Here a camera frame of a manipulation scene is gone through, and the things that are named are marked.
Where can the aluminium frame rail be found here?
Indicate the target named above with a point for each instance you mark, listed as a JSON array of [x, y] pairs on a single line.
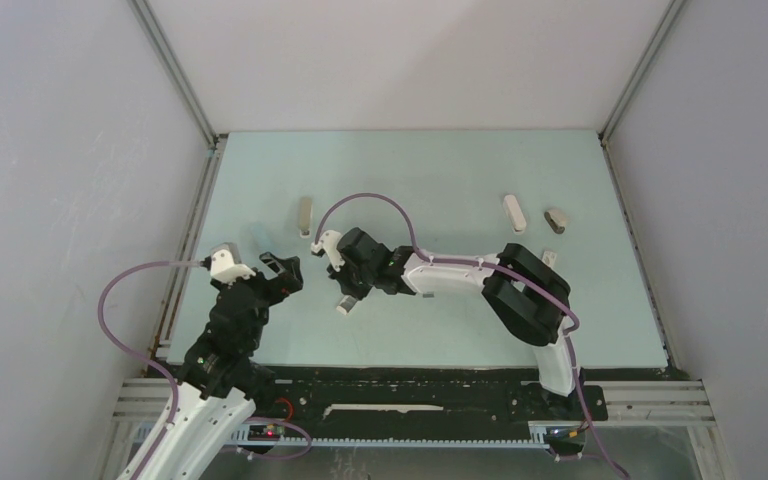
[[160, 43]]

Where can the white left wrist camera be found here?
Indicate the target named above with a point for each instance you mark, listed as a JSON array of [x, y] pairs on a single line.
[[226, 265]]

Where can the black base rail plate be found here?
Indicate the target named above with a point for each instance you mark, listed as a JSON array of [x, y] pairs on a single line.
[[424, 404]]

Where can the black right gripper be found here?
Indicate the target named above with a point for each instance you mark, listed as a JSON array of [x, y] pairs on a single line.
[[342, 275]]

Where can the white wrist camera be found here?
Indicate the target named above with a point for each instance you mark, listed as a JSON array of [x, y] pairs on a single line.
[[327, 245], [226, 265]]

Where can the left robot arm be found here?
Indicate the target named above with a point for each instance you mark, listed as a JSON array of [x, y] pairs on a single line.
[[218, 386]]

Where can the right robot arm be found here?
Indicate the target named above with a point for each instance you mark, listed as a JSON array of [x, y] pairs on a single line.
[[530, 299]]

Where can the staple box tray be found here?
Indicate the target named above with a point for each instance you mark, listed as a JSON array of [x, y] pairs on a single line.
[[346, 304]]

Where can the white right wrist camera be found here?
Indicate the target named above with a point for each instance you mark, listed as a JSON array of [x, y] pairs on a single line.
[[327, 245]]

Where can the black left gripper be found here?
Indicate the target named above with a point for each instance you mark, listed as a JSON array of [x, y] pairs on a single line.
[[284, 285]]

